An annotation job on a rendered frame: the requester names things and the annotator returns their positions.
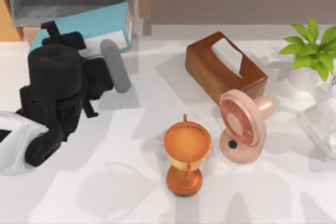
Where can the white tissue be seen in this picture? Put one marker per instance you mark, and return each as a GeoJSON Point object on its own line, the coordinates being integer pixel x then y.
{"type": "Point", "coordinates": [227, 54]}

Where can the clear glass vessel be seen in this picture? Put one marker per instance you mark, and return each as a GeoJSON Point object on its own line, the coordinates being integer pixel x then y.
{"type": "Point", "coordinates": [321, 121]}

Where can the tan wooden panel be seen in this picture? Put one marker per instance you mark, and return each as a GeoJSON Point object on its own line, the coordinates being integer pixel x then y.
{"type": "Point", "coordinates": [8, 11]}

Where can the light blue book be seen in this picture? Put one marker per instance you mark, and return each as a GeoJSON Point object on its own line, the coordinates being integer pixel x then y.
{"type": "Point", "coordinates": [105, 22]}

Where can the green plant in white pot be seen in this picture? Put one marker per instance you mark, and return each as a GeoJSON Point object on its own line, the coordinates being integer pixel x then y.
{"type": "Point", "coordinates": [309, 48]}

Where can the brown wooden tissue box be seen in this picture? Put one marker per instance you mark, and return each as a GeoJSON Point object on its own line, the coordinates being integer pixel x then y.
{"type": "Point", "coordinates": [204, 64]}

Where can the orange gold trophy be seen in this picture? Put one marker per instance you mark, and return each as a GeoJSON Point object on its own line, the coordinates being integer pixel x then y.
{"type": "Point", "coordinates": [187, 142]}

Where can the pink desk fan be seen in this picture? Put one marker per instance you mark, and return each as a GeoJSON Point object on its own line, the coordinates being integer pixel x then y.
{"type": "Point", "coordinates": [239, 127]}

